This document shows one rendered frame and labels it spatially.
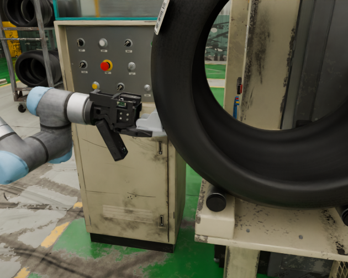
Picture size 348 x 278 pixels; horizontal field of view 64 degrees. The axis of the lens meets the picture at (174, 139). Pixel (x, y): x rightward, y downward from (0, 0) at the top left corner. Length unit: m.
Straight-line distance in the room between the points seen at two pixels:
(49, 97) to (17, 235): 1.51
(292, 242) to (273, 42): 0.54
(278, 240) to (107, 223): 1.19
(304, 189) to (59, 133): 0.57
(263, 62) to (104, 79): 0.79
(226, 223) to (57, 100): 0.48
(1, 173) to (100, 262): 1.20
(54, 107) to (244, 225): 0.54
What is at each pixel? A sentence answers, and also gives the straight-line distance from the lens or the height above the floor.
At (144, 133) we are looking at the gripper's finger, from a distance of 0.65.
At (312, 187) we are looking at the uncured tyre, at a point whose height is 0.98.
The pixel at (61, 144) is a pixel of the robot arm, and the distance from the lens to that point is 0.76.
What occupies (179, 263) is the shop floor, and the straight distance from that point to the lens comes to 1.74.
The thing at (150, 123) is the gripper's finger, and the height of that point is 1.05.
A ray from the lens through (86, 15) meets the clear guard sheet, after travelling 1.39.
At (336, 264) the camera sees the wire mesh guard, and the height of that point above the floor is 0.41.
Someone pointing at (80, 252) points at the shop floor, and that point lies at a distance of 1.88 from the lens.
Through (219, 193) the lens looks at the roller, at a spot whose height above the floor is 0.92.
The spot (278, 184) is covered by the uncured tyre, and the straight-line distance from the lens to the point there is 0.58.
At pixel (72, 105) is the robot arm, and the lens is 0.70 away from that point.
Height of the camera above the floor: 1.27
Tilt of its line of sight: 23 degrees down
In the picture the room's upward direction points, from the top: straight up
